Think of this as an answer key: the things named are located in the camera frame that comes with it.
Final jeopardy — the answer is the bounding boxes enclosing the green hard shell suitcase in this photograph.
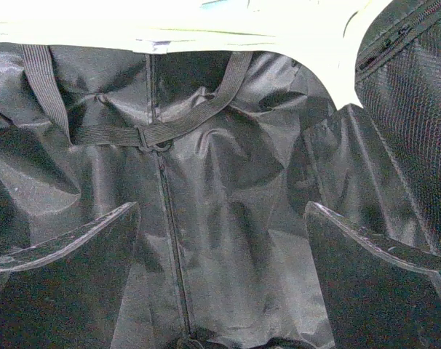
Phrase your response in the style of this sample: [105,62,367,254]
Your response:
[0,1,441,348]

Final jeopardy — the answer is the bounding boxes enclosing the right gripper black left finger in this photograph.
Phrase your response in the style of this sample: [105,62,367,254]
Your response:
[0,202,140,348]

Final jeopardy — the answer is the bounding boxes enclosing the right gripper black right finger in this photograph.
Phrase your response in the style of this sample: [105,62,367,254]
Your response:
[304,202,441,348]

